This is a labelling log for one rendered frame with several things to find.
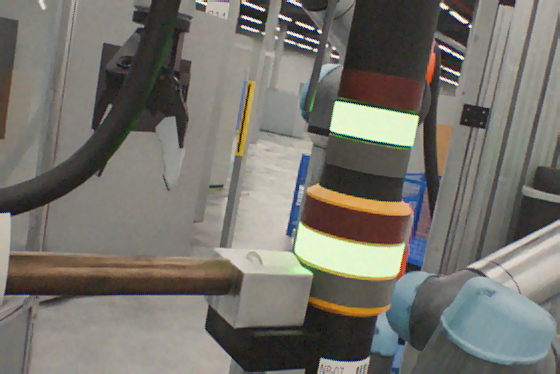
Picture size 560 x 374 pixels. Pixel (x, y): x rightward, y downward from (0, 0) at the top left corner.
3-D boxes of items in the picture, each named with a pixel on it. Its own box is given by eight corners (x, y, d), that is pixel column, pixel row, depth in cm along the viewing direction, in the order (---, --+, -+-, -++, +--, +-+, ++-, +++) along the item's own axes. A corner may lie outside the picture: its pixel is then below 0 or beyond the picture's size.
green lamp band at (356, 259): (332, 277, 24) (338, 245, 23) (275, 243, 27) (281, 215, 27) (420, 278, 26) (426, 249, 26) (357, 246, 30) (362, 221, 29)
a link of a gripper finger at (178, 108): (195, 145, 79) (180, 75, 78) (192, 146, 78) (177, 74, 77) (159, 152, 80) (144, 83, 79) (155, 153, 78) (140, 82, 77)
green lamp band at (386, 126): (362, 139, 24) (369, 106, 23) (314, 127, 26) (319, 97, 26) (429, 149, 25) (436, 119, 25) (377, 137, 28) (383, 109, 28)
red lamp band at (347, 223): (339, 243, 23) (345, 211, 23) (281, 213, 27) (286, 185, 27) (427, 247, 26) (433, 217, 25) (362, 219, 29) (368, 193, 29)
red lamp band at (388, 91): (369, 104, 23) (376, 71, 23) (320, 95, 26) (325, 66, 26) (436, 117, 25) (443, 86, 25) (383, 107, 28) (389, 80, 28)
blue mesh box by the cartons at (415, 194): (363, 257, 706) (380, 170, 692) (407, 246, 810) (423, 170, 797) (438, 281, 659) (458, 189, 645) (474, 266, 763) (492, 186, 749)
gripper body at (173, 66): (186, 118, 85) (201, 26, 83) (169, 119, 77) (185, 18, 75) (131, 107, 86) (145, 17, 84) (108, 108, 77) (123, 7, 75)
